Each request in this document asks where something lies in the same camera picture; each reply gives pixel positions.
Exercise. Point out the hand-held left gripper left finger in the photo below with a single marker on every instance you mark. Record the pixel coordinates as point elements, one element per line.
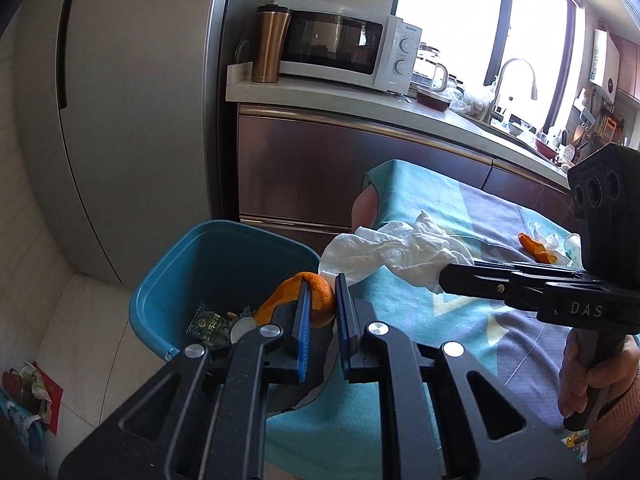
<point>301,330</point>

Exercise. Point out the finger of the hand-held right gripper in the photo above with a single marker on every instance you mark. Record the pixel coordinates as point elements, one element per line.
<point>480,282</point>
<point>530,267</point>

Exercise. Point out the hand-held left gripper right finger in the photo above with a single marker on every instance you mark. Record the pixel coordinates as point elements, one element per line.
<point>344,320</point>

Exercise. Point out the orange peel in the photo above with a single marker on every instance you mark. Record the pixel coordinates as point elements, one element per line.
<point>320,295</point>
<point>532,246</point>

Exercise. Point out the dotted white paper cup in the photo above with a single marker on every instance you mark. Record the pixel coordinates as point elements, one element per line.
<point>241,328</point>

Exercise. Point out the blue plastic bin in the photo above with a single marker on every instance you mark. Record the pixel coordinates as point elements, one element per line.
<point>210,260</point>

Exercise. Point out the person's right forearm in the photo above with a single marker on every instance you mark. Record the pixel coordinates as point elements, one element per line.
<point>622,425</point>

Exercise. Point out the person's right hand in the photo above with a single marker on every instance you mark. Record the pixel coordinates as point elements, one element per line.
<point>600,377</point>

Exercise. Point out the clear green plastic wrapper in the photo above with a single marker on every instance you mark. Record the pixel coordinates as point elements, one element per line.
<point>572,249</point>

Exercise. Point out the teal grey striped cloth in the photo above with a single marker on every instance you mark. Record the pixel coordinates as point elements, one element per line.
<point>500,355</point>

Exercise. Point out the green snack packet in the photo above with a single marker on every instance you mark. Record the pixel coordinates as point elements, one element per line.
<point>207,322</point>

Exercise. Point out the white water heater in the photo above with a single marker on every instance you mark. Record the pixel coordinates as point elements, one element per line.
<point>605,65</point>

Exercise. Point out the brown base cabinet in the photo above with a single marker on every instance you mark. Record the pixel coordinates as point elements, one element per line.
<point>325,170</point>

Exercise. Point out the steel kitchen faucet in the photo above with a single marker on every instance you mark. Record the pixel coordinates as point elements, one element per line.
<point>520,65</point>

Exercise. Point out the clear plastic bag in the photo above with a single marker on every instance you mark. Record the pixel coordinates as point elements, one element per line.
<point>472,100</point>

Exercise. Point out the dark red lidded bowl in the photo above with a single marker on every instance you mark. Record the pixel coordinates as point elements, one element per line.
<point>434,100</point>

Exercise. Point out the glass electric kettle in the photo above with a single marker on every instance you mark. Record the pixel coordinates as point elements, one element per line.
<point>430,72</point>

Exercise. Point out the kitchen window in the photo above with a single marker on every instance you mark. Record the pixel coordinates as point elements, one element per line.
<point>450,20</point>

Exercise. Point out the red plastic bag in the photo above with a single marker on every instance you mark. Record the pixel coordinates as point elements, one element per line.
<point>55,400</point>

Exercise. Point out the printed plastic bag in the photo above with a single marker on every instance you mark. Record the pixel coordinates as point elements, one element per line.
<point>35,385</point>

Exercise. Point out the grey refrigerator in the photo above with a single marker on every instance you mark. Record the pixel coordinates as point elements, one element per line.
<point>140,110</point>

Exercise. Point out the white microwave oven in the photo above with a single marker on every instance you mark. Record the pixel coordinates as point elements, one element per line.
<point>330,45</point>

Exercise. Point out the copper travel tumbler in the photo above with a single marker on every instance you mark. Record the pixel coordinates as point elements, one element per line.
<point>270,45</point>

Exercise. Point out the wall utensil rack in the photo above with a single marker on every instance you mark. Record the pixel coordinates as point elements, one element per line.
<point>600,115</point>

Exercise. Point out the pink wall cabinet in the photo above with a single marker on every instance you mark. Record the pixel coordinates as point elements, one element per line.
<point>630,65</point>

